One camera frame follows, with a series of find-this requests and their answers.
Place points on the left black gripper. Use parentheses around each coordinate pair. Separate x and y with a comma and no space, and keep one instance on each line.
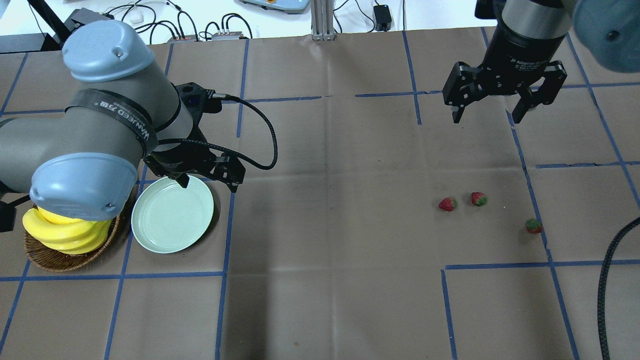
(184,161)

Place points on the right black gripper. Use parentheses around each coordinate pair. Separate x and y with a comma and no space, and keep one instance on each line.
(517,52)

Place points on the red strawberry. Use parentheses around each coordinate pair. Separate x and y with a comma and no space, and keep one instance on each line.
(534,226)
(448,204)
(478,199)

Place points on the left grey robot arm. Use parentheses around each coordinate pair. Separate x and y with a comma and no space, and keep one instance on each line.
(84,164)

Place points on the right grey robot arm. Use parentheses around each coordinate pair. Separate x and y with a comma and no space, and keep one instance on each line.
(609,29)

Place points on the light green plate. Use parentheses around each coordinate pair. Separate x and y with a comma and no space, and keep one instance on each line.
(168,218)

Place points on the black power adapter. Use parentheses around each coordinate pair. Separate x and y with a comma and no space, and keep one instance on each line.
(383,19)

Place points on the yellow banana bunch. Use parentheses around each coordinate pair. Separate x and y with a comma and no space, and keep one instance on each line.
(70,236)

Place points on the brown wicker basket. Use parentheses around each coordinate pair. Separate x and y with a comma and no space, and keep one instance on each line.
(51,260)

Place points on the black box device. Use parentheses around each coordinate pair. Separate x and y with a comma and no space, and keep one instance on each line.
(82,16)

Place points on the aluminium profile post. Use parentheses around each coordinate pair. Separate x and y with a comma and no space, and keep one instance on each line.
(322,20)

